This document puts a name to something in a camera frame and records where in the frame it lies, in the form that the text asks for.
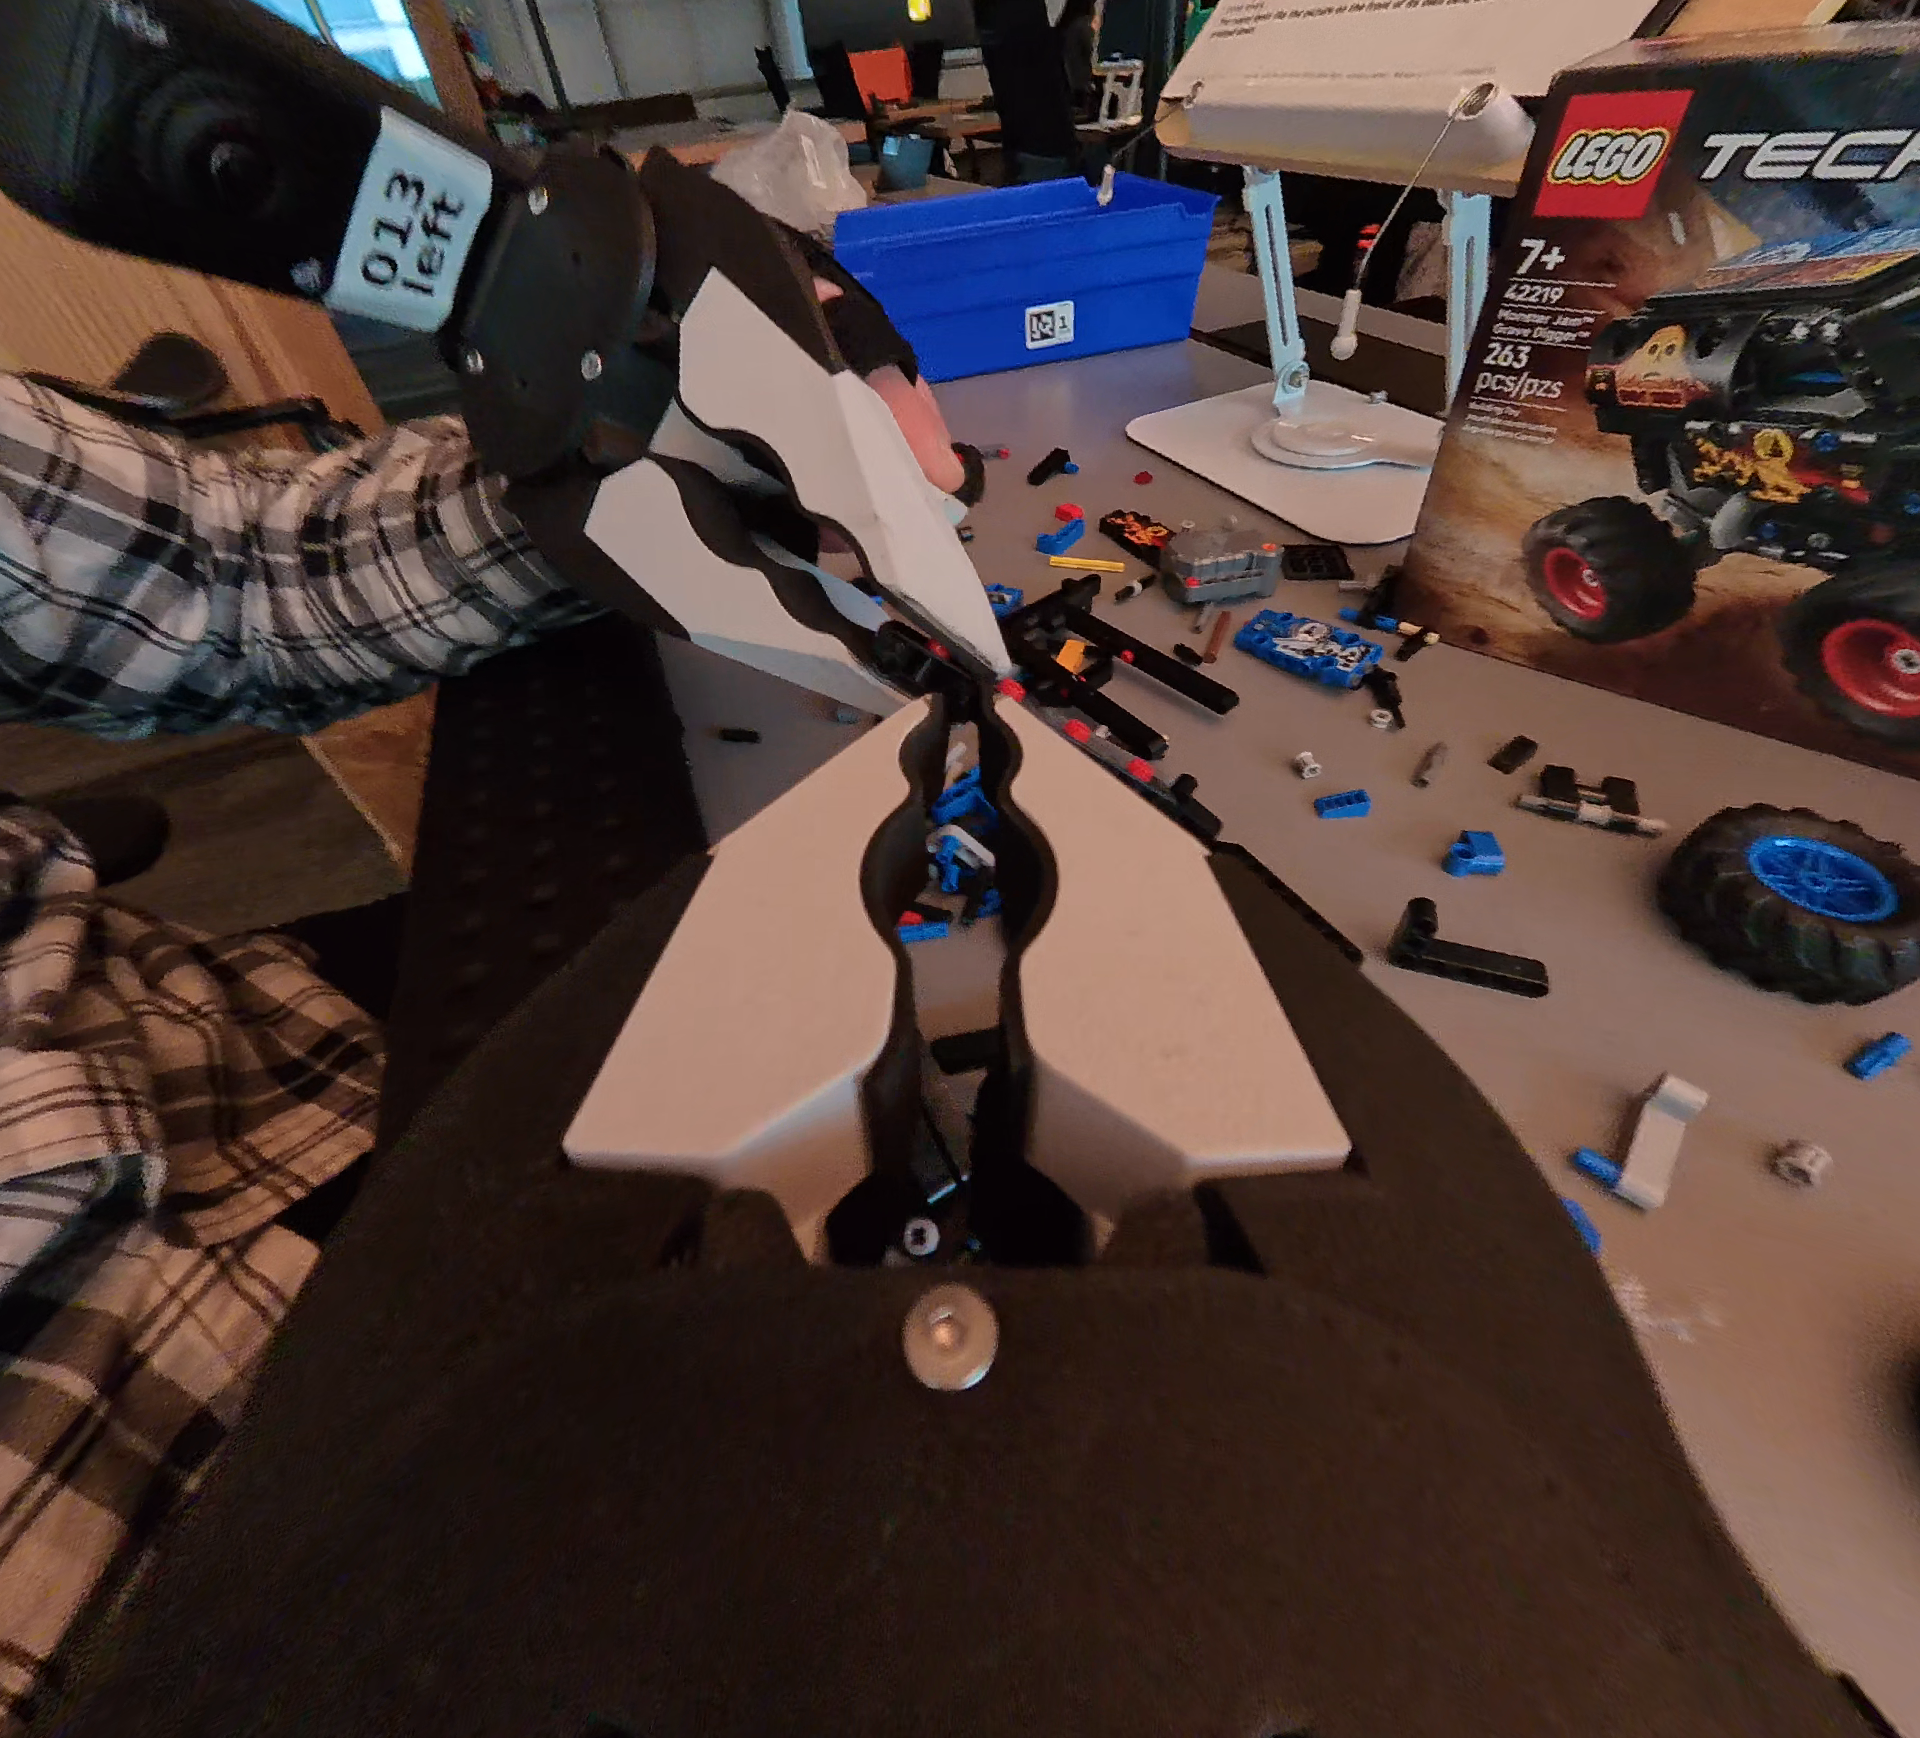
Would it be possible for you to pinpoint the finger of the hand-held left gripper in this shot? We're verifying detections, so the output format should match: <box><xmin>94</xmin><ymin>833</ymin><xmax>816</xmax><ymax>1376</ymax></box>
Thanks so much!
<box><xmin>667</xmin><ymin>268</ymin><xmax>1015</xmax><ymax>681</ymax></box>
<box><xmin>586</xmin><ymin>455</ymin><xmax>945</xmax><ymax>717</ymax></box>

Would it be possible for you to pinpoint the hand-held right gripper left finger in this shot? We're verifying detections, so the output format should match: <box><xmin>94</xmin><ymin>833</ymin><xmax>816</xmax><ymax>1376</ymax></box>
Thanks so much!
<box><xmin>563</xmin><ymin>698</ymin><xmax>935</xmax><ymax>1237</ymax></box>

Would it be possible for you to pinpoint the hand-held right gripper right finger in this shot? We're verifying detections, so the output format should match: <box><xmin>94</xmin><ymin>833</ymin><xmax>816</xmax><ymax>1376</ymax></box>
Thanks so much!
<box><xmin>985</xmin><ymin>698</ymin><xmax>1356</xmax><ymax>1249</ymax></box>

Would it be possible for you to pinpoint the person's left forearm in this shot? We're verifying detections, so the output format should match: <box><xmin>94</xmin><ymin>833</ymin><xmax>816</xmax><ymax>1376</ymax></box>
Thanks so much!
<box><xmin>0</xmin><ymin>375</ymin><xmax>602</xmax><ymax>737</ymax></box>

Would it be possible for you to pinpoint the grey desk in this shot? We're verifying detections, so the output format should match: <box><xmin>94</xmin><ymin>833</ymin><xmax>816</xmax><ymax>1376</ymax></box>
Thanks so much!
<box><xmin>646</xmin><ymin>268</ymin><xmax>1920</xmax><ymax>1738</ymax></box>

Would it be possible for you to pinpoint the person's left hand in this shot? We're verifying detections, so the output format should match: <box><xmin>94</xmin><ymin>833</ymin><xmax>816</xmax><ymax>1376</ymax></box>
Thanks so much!
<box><xmin>891</xmin><ymin>388</ymin><xmax>979</xmax><ymax>499</ymax></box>

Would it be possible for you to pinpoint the blue bin with white tag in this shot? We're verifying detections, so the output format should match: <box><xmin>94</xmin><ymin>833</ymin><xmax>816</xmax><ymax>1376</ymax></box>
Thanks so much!
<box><xmin>831</xmin><ymin>173</ymin><xmax>1223</xmax><ymax>387</ymax></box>

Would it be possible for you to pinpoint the clear plastic bag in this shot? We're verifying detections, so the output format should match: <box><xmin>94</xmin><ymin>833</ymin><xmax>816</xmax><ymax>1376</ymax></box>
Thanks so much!
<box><xmin>711</xmin><ymin>110</ymin><xmax>876</xmax><ymax>244</ymax></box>

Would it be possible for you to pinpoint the black angled toy beam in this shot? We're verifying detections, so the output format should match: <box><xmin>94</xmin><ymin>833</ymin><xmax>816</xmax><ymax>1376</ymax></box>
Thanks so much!
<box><xmin>1388</xmin><ymin>898</ymin><xmax>1556</xmax><ymax>999</ymax></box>

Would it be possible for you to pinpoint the pile of toy building pieces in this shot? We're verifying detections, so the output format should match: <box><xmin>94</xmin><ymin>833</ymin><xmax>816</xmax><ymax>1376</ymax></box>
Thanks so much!
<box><xmin>897</xmin><ymin>570</ymin><xmax>1243</xmax><ymax>948</ymax></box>

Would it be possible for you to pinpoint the blue printed toy panel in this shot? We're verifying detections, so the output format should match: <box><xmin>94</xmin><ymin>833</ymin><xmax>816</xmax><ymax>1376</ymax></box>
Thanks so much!
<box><xmin>1231</xmin><ymin>609</ymin><xmax>1392</xmax><ymax>694</ymax></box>

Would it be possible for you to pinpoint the black office chair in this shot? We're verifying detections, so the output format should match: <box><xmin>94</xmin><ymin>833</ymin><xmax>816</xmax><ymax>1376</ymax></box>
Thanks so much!
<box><xmin>968</xmin><ymin>0</ymin><xmax>1103</xmax><ymax>176</ymax></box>

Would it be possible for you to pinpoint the grey toy motor block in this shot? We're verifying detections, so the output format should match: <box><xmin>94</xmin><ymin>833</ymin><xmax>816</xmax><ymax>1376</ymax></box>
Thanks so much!
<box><xmin>1157</xmin><ymin>525</ymin><xmax>1289</xmax><ymax>613</ymax></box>

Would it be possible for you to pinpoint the black toy connector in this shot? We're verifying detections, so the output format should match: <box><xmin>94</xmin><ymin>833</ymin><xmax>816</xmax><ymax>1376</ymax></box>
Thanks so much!
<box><xmin>1516</xmin><ymin>764</ymin><xmax>1670</xmax><ymax>838</ymax></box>

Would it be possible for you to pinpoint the white document stand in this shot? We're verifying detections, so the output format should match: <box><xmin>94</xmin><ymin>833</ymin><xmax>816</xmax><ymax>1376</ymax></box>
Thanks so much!
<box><xmin>1125</xmin><ymin>83</ymin><xmax>1502</xmax><ymax>550</ymax></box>

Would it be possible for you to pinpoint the white toy piece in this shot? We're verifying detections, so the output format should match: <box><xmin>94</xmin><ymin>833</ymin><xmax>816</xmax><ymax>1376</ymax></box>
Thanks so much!
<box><xmin>1617</xmin><ymin>1073</ymin><xmax>1715</xmax><ymax>1211</ymax></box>

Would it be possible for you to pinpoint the person's plaid shirt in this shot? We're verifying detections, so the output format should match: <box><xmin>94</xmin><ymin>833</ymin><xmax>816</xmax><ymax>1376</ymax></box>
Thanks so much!
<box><xmin>0</xmin><ymin>810</ymin><xmax>392</xmax><ymax>1709</ymax></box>

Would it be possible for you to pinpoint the black tire blue rim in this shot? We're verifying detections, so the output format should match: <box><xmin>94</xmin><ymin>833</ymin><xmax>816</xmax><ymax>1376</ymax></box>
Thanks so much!
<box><xmin>1660</xmin><ymin>803</ymin><xmax>1920</xmax><ymax>1008</ymax></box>

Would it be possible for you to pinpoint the toy truck set box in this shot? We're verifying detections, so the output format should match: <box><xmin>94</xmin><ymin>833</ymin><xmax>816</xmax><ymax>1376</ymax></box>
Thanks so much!
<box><xmin>1396</xmin><ymin>23</ymin><xmax>1920</xmax><ymax>787</ymax></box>

